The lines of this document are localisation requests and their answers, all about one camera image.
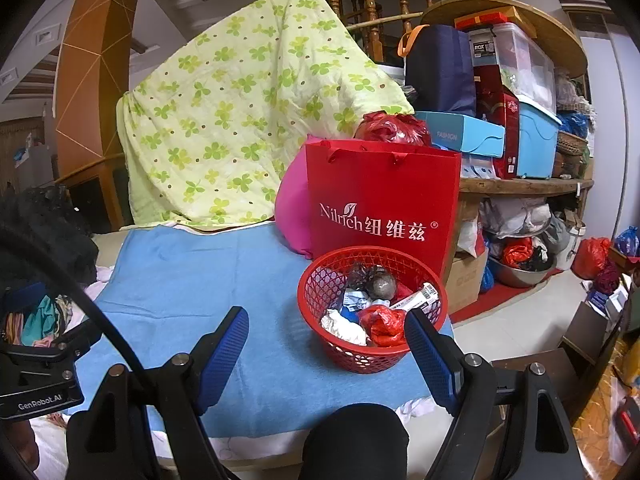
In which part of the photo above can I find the white tube package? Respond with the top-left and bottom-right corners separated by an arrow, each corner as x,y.
390,283 -> 442,314

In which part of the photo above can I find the red plastic bag trash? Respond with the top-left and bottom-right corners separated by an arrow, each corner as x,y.
358,306 -> 407,348

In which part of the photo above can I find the black plastic bag trash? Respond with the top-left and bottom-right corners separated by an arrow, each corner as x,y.
346,262 -> 397,300

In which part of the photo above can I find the red trash basket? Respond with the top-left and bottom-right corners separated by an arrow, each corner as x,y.
297,246 -> 448,374

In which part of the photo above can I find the white plastic bag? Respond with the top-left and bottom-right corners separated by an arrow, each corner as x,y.
320,309 -> 369,347

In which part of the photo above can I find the pile of coloured clothes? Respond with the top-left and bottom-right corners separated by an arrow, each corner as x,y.
1,283 -> 73,348

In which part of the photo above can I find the person's black knee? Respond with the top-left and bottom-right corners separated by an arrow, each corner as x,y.
298,403 -> 409,480

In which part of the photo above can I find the metal basin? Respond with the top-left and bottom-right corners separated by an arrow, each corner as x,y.
487,257 -> 554,288

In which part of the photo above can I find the cardboard box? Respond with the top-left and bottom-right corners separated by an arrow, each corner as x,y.
446,252 -> 488,316

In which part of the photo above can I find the light blue blanket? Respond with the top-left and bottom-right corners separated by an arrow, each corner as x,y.
96,223 -> 430,438

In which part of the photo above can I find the black fluffy garment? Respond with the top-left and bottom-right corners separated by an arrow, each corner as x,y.
1,184 -> 99,286

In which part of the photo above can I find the red bag on floor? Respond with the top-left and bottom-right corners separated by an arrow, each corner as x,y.
572,237 -> 611,280

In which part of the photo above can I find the blue bag on floor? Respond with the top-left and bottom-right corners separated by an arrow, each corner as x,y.
614,226 -> 640,258

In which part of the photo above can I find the wooden arch column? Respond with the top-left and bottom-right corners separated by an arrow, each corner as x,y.
54,0 -> 138,230

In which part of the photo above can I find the wooden shelf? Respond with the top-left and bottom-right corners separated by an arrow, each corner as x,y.
444,178 -> 594,278

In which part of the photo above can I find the red Nilrich paper bag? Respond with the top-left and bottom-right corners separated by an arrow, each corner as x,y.
305,139 -> 461,276

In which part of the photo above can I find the pink pillow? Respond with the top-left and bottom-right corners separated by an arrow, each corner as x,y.
274,134 -> 321,259

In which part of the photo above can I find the green clover quilt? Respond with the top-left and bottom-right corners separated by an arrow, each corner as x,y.
116,0 -> 411,231

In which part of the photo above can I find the light blue fashion box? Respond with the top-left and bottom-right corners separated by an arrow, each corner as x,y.
414,110 -> 506,158

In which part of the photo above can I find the blue plastic storage bin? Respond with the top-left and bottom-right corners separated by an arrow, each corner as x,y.
516,99 -> 561,179

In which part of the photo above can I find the dark red gift box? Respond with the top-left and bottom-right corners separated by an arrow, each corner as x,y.
474,65 -> 520,180

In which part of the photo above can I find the red plastic bag on top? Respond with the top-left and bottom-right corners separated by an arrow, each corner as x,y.
355,110 -> 432,146

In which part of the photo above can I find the clear plastic storage box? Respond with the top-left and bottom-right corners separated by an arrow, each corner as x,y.
469,23 -> 556,114

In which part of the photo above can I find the navy blue bag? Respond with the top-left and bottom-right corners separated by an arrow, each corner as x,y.
397,25 -> 476,117

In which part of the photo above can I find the round wooden tabletop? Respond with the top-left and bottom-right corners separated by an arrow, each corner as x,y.
421,0 -> 588,78

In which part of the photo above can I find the black cable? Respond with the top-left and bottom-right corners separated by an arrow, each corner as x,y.
0,224 -> 166,441

